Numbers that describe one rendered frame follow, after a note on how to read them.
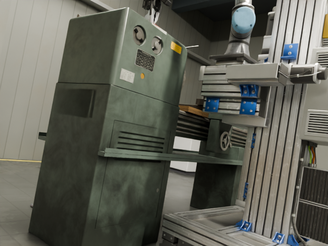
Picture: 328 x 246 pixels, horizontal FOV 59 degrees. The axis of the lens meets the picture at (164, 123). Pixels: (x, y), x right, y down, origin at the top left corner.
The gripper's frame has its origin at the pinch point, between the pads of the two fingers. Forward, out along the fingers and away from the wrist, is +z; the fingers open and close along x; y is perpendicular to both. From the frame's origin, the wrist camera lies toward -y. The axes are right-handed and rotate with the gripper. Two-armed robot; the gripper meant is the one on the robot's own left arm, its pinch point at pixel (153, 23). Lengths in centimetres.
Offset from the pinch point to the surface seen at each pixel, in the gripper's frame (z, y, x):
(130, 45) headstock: 19.1, -3.6, 17.0
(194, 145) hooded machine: 69, 188, -375
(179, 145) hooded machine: 75, 216, -368
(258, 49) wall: -158, 130, -474
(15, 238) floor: 128, 37, 35
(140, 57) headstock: 22.3, -3.7, 8.5
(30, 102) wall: 47, 294, -90
